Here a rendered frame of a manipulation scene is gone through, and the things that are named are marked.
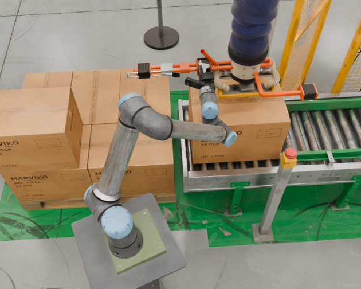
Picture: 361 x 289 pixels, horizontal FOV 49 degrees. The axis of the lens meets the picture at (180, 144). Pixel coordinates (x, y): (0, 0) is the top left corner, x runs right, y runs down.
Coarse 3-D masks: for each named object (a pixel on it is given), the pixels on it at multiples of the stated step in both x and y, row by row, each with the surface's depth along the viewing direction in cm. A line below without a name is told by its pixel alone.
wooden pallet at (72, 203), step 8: (40, 200) 304; (48, 200) 304; (56, 200) 305; (64, 200) 306; (72, 200) 318; (80, 200) 318; (120, 200) 317; (128, 200) 317; (160, 200) 314; (168, 200) 315; (24, 208) 312; (32, 208) 313; (40, 208) 314; (48, 208) 314; (56, 208) 315; (64, 208) 316
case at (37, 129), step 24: (0, 96) 260; (24, 96) 260; (48, 96) 260; (72, 96) 268; (0, 120) 248; (24, 120) 247; (48, 120) 247; (72, 120) 263; (0, 144) 246; (24, 144) 248; (48, 144) 250; (72, 144) 259; (0, 168) 266; (24, 168) 268; (48, 168) 270; (72, 168) 272
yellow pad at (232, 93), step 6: (228, 84) 238; (234, 84) 234; (222, 90) 235; (234, 90) 235; (240, 90) 235; (246, 90) 235; (252, 90) 235; (264, 90) 234; (270, 90) 234; (222, 96) 233; (228, 96) 233; (234, 96) 234; (240, 96) 234; (246, 96) 234
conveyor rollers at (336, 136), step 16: (288, 112) 305; (304, 112) 301; (336, 112) 303; (352, 112) 300; (320, 128) 292; (336, 128) 292; (288, 144) 283; (304, 144) 283; (336, 144) 284; (352, 144) 282; (192, 160) 276; (256, 160) 275; (320, 160) 274
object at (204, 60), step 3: (198, 60) 233; (201, 60) 233; (204, 60) 233; (207, 60) 233; (204, 63) 231; (207, 63) 231; (210, 63) 229; (198, 66) 230; (210, 66) 228; (198, 69) 228; (207, 69) 228; (210, 69) 229; (198, 72) 230; (198, 75) 231
